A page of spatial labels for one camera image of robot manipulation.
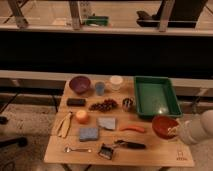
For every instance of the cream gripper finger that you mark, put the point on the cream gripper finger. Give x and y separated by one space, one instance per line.
173 131

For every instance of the red-orange bowl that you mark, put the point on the red-orange bowl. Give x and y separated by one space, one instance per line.
161 124

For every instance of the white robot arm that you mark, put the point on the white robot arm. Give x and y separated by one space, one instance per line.
194 131

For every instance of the green plastic tray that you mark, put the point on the green plastic tray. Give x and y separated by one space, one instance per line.
155 96

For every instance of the orange carrot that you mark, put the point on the orange carrot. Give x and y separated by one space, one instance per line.
133 128

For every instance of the metal cup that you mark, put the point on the metal cup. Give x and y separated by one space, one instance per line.
127 104

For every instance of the grey blue cloth piece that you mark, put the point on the grey blue cloth piece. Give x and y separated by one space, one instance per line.
107 123

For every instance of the bunch of dark grapes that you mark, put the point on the bunch of dark grapes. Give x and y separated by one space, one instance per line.
106 105

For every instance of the wooden table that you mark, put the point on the wooden table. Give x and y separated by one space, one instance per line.
158 152

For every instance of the white cup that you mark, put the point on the white cup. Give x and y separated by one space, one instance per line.
116 82

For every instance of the blue cup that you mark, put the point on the blue cup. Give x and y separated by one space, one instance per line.
100 88

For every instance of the blue sponge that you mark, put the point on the blue sponge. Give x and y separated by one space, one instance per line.
88 134

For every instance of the peach apple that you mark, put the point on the peach apple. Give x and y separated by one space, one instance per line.
82 116

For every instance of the purple bowl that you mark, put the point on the purple bowl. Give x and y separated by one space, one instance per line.
80 84

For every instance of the black rectangular block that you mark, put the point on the black rectangular block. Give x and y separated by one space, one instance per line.
76 102

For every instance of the silver fork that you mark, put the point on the silver fork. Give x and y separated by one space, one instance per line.
69 149

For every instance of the yellow banana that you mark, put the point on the yellow banana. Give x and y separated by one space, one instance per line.
63 126

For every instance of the green object on shelf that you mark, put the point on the green object on shelf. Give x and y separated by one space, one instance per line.
97 20

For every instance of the black office chair base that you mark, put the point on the black office chair base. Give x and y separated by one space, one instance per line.
20 141

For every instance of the black handled peeler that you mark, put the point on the black handled peeler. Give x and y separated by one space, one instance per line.
128 144

